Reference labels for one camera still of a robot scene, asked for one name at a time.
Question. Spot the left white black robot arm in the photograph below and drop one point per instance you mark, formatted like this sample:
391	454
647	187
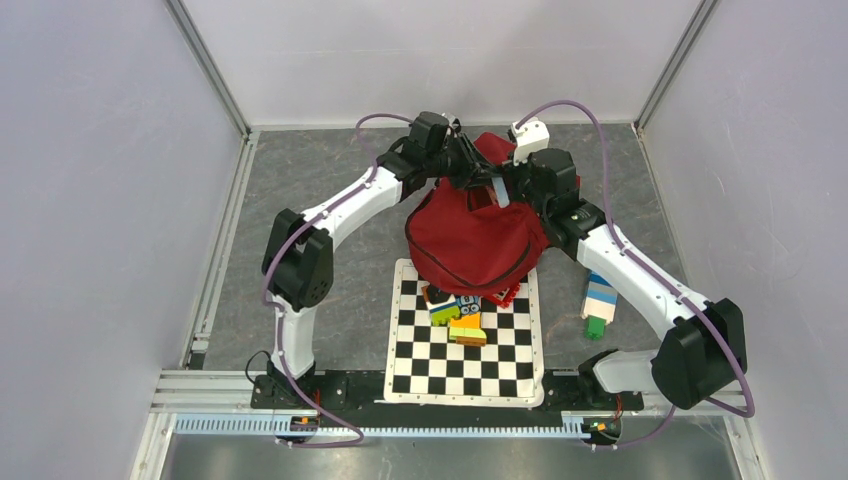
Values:
298	267

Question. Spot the red plastic card box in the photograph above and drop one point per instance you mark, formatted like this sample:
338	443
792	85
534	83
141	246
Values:
505	298

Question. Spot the brown blue green block stack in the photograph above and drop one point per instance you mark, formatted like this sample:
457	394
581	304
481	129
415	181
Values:
441	306

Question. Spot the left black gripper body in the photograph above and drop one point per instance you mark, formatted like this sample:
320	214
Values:
452	160

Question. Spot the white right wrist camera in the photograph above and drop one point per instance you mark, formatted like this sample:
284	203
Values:
528	137

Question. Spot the blue owl number block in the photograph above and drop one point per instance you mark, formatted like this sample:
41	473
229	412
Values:
468	305

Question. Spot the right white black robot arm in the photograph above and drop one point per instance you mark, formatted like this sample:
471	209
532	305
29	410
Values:
703	347

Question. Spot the black white chessboard mat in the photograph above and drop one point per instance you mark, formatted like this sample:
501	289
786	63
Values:
494	359

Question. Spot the long striped block tower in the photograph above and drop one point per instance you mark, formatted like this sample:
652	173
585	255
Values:
599	306

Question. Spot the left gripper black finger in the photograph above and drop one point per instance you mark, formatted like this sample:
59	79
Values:
471	160
471	179

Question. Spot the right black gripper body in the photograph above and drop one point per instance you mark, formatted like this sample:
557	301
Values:
521	181

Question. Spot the light blue highlighter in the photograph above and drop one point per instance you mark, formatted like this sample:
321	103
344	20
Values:
501	192

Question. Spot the red backpack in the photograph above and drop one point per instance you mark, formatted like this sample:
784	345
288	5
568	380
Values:
463	243

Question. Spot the blue toothed cable rail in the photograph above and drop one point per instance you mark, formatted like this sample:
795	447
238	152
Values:
280	425

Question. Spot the green yellow orange block stack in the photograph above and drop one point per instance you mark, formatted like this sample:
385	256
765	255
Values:
467	331

